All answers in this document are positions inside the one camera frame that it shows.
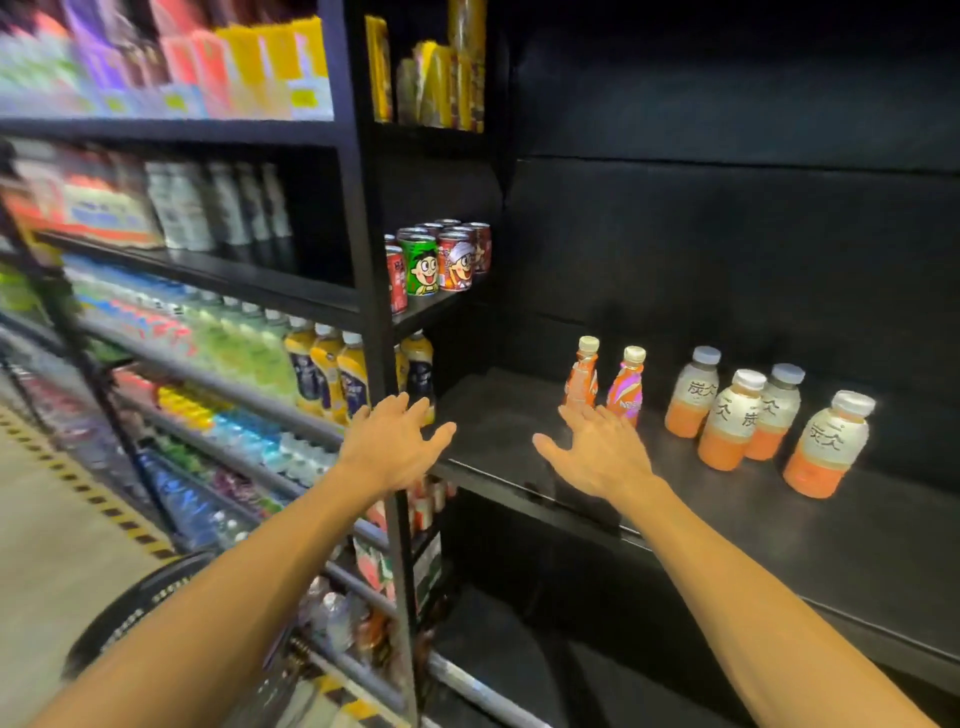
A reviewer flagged person's right hand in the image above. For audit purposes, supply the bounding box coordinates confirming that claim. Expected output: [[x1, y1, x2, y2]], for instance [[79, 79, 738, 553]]
[[532, 404, 664, 500]]

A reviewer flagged person's left hand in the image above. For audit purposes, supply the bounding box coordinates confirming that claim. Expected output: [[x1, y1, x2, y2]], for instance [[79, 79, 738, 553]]
[[338, 393, 458, 498]]

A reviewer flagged Nescafe coffee bottle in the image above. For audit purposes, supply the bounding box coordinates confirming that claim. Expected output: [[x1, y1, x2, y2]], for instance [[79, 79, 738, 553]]
[[563, 335, 601, 410]]

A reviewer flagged black shelf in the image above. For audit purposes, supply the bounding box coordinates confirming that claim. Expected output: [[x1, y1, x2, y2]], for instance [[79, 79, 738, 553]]
[[419, 0, 960, 728]]

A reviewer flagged black shopping basket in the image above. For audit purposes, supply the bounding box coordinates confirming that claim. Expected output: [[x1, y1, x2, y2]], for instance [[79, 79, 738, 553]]
[[61, 551, 301, 728]]

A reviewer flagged person's right forearm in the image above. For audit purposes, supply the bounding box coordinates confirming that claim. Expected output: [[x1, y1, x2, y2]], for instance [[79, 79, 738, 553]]
[[622, 479, 939, 728]]

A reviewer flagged row of red white small bottles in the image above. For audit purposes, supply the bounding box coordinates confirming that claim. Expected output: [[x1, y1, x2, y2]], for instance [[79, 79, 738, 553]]
[[365, 478, 457, 535]]

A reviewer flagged row of clear white capped bottles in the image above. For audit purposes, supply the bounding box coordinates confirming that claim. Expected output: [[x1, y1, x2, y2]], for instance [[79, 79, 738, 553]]
[[278, 429, 340, 490]]

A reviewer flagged row of yellow dark label bottles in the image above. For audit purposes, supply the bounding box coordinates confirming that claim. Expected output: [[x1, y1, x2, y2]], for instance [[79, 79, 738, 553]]
[[283, 316, 438, 429]]

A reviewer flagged row of white green cartons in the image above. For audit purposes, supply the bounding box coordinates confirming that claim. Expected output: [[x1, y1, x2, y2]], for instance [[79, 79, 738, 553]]
[[350, 533, 445, 613]]

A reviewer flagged row of blue drink bottles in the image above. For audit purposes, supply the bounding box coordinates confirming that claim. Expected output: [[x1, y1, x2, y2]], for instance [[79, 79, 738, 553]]
[[208, 407, 288, 468]]

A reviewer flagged row of purple drink bottles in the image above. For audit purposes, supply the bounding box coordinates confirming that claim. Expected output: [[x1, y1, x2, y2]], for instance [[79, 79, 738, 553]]
[[208, 466, 285, 515]]

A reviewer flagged row of clear water bottles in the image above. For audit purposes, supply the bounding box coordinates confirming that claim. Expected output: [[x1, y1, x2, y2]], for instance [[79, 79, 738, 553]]
[[298, 573, 360, 655]]

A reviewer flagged row of brown drink bottles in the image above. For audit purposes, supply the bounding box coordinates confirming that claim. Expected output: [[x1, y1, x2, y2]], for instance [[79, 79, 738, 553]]
[[350, 605, 393, 665]]

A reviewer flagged row of pale green bottles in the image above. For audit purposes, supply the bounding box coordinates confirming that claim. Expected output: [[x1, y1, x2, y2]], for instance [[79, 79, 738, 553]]
[[178, 290, 299, 403]]

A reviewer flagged group of cartoon drink cans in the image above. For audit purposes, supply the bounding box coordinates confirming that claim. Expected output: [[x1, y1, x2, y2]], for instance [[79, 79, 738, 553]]
[[383, 218, 493, 316]]

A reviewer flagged row of green drink bottles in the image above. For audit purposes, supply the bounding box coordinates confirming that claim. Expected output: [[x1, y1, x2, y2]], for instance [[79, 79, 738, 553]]
[[152, 433, 213, 475]]

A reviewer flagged row of small yellow bottles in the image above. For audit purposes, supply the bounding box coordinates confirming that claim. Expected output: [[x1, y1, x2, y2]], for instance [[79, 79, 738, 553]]
[[155, 384, 217, 434]]

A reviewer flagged row of blue water bottles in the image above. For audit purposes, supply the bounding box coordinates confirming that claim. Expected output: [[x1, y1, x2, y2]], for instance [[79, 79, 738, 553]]
[[140, 452, 253, 553]]

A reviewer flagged black metal drinks rack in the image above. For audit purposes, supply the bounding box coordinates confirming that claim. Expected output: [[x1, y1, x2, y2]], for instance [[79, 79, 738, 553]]
[[0, 0, 511, 728], [0, 202, 181, 556]]

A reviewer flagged row of red can packs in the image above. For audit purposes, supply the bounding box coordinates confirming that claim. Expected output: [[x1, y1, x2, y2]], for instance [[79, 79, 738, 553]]
[[112, 369, 163, 408]]

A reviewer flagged row of white milk bottles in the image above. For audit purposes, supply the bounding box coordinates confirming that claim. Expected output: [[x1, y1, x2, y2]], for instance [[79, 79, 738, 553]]
[[144, 159, 295, 254]]

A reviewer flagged blue white price label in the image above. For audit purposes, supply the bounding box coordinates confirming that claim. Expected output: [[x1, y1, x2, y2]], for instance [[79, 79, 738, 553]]
[[287, 83, 337, 123]]

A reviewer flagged row of yellow snack packets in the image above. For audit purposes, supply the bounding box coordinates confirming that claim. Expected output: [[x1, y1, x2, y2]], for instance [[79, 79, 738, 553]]
[[365, 0, 489, 135]]

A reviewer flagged row of red capped cream bottles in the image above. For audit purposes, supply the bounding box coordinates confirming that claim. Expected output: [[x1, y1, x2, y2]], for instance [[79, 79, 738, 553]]
[[11, 142, 165, 250]]

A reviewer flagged row of light green bottles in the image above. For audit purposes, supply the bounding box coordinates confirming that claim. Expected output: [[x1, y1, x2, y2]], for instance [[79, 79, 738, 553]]
[[0, 266, 46, 316]]

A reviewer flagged row of yellow red boxes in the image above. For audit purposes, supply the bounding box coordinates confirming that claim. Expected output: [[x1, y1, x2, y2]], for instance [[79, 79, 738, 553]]
[[159, 16, 337, 123]]

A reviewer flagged row of red brown cups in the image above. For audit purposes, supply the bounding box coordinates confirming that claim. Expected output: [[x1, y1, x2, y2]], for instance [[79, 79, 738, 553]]
[[146, 0, 320, 39]]

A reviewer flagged row of purple cups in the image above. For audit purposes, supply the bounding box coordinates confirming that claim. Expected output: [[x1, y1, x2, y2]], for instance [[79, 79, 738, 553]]
[[59, 0, 151, 95]]

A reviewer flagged row of red white juice bottles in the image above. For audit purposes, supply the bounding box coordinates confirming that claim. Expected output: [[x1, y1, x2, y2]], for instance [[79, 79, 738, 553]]
[[0, 11, 80, 114]]

